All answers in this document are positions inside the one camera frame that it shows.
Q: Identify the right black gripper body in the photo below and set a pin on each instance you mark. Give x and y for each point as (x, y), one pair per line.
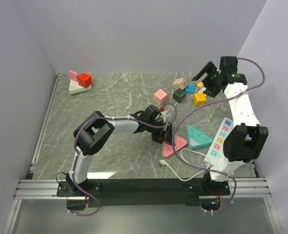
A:
(211, 82)

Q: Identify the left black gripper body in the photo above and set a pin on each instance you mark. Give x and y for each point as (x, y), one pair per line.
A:
(158, 133)

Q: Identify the white rounded square adapter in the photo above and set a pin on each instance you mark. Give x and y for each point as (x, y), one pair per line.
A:
(202, 90)

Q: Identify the small yellow plug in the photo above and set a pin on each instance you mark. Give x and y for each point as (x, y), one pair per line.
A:
(199, 85)

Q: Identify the pink cube socket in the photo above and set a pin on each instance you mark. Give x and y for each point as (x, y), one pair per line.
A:
(160, 97)

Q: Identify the yellow cube socket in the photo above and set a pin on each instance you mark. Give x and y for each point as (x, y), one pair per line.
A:
(199, 99)

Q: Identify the blue plug adapter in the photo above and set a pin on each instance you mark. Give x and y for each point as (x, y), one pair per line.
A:
(190, 88)

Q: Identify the beige cube socket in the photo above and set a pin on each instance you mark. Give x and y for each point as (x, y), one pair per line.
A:
(179, 83)

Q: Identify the dark green block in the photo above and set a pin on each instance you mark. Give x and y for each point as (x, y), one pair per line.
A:
(179, 95)

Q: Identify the pink rounded socket block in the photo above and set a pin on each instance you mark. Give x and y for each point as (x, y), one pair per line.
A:
(179, 143)

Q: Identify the teal block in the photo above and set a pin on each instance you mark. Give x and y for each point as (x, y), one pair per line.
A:
(197, 139)

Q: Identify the white power strip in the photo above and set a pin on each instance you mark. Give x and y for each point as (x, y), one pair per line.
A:
(215, 151)

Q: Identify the red cube socket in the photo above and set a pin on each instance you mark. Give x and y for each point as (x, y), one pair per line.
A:
(85, 80)

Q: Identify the white triangular adapter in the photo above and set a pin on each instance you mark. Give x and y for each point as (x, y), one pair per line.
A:
(75, 88)

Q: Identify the pink plug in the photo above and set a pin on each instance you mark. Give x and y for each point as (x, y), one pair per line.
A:
(73, 75)

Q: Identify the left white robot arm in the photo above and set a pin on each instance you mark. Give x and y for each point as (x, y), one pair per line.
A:
(93, 133)

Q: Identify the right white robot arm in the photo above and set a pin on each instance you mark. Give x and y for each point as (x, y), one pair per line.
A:
(241, 139)

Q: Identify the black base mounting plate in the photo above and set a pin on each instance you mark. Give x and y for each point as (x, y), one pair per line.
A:
(157, 191)

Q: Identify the aluminium rail frame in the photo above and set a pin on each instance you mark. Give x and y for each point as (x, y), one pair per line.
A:
(47, 189)

